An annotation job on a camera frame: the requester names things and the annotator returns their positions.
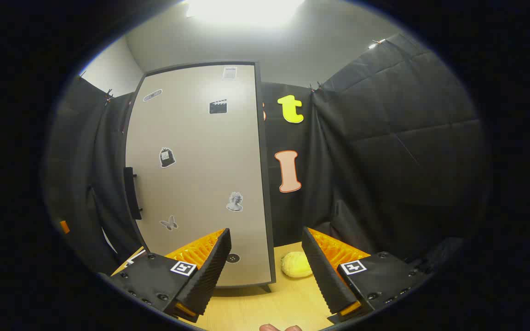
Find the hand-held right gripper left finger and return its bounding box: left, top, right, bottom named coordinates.
left=97, top=228, right=232, bottom=324

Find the black backdrop cloth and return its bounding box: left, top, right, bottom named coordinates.
left=44, top=32, right=486, bottom=276

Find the yellow round bun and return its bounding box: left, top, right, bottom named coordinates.
left=281, top=251, right=313, bottom=278

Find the dark grey cabinet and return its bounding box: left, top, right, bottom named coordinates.
left=122, top=61, right=277, bottom=293

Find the black cabinet door handle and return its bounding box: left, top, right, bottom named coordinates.
left=124, top=167, right=143, bottom=220

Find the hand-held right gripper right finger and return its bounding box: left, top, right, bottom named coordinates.
left=301, top=226, right=435, bottom=325

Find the large ceiling light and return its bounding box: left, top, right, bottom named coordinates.
left=186, top=0, right=306, bottom=27

